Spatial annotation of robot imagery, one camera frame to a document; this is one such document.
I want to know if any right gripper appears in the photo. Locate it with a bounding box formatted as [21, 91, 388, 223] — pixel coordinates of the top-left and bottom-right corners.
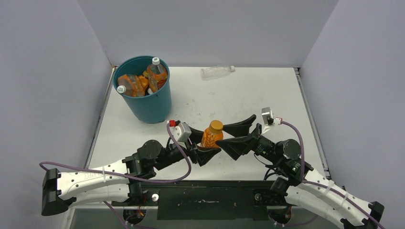
[214, 114, 282, 165]

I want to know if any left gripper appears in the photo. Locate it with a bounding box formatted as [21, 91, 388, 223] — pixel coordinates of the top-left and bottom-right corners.
[154, 126, 220, 170]

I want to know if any orange juice bottle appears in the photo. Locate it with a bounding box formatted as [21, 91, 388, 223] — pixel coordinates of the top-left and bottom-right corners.
[200, 120, 224, 148]
[138, 75, 149, 95]

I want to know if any clear crushed bottle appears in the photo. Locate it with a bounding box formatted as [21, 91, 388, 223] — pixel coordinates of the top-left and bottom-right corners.
[200, 65, 235, 80]

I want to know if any large orange tea bottle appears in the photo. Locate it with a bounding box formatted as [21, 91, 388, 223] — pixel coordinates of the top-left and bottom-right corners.
[147, 57, 168, 93]

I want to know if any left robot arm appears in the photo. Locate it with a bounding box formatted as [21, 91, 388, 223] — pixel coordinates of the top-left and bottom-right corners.
[41, 140, 221, 216]

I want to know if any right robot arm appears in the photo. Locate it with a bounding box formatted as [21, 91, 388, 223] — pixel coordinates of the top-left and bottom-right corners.
[216, 115, 384, 229]

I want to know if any teal plastic bin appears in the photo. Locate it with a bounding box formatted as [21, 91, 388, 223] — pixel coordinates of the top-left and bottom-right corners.
[113, 55, 172, 124]

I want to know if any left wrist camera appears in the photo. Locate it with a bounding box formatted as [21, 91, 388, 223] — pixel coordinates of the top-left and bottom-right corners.
[167, 120, 192, 143]

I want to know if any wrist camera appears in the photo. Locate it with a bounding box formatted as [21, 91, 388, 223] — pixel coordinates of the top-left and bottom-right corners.
[167, 120, 192, 143]
[261, 107, 282, 134]

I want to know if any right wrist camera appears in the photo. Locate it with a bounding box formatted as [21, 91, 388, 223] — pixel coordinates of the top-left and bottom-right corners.
[261, 107, 282, 134]

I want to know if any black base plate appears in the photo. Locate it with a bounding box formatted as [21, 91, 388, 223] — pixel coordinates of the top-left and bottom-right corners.
[112, 180, 288, 220]

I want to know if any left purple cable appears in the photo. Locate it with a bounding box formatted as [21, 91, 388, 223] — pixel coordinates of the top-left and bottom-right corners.
[39, 123, 193, 229]

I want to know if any aluminium frame rail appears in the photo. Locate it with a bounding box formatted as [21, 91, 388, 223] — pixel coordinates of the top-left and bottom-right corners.
[294, 67, 330, 177]

